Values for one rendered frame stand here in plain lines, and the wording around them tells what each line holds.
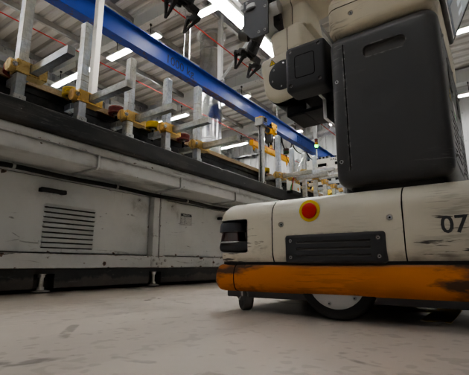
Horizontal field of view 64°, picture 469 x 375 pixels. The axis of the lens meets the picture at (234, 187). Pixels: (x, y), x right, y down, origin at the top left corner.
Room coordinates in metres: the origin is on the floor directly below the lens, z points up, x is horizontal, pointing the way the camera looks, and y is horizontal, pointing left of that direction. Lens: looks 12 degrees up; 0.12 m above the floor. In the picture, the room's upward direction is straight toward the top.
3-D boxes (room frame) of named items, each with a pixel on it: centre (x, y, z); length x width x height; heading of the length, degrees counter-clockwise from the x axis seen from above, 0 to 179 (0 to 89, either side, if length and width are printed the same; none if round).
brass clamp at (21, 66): (1.28, 0.78, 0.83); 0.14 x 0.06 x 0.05; 145
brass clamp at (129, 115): (1.69, 0.50, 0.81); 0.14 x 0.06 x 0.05; 145
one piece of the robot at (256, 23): (1.25, -0.16, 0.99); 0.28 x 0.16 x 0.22; 145
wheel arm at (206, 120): (1.88, 0.30, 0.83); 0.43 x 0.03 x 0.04; 55
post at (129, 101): (1.67, 0.51, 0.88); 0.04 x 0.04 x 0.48; 55
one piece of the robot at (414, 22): (1.03, -0.47, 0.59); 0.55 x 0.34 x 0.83; 145
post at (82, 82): (1.47, 0.65, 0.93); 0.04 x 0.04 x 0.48; 55
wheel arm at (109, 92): (1.47, 0.59, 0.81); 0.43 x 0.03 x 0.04; 55
